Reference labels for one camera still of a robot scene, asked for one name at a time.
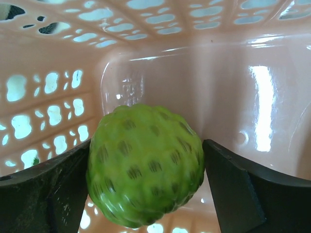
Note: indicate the pink plastic basket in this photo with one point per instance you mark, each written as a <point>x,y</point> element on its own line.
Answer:
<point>238,71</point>

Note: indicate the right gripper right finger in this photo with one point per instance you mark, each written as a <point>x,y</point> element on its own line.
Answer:
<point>251,198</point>

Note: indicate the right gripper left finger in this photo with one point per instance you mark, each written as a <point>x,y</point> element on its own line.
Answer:
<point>46,198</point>

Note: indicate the green bumpy toy fruit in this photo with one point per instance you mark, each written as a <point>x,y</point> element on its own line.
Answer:
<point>144,162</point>

